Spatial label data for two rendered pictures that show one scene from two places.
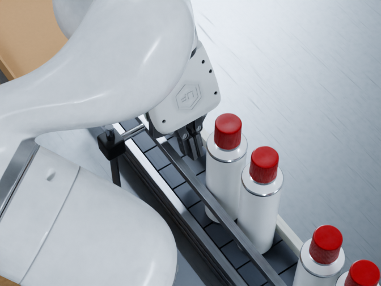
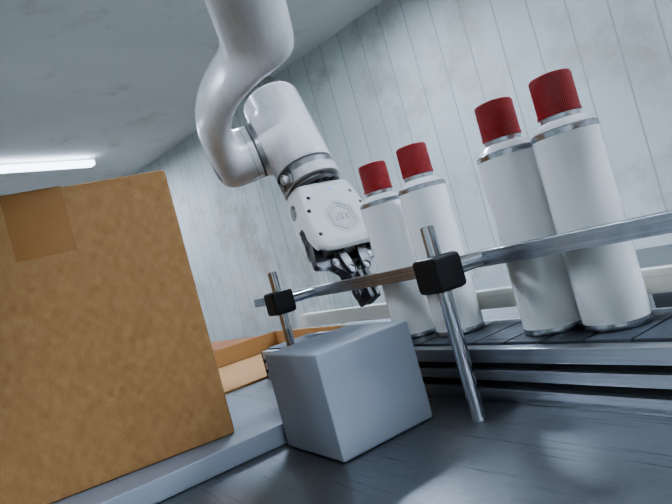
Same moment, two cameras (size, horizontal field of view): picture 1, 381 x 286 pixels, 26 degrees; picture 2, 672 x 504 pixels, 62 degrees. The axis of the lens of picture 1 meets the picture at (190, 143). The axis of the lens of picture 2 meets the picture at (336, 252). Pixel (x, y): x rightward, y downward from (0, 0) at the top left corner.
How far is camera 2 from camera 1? 90 cm
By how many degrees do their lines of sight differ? 56
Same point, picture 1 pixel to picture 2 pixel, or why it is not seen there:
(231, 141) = (377, 174)
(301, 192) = not seen: hidden behind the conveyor
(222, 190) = (395, 260)
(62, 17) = (198, 109)
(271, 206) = (443, 210)
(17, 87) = not seen: outside the picture
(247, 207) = (417, 224)
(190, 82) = (341, 202)
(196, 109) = (354, 230)
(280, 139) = not seen: hidden behind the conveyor
